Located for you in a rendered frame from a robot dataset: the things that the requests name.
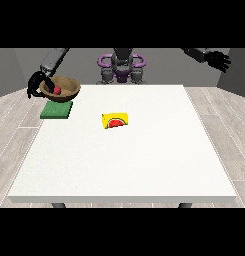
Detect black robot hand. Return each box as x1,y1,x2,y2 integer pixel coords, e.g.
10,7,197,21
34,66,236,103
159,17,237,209
26,70,56,100
203,49,232,74

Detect brown wooden bowl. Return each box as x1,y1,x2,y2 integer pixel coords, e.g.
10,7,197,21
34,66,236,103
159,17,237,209
39,76,82,104

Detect green square pad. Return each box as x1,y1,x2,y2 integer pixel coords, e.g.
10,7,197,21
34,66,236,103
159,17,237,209
39,100,74,120

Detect grey robot trunk purple rings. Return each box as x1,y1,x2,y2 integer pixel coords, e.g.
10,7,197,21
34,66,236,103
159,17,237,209
96,48,148,86

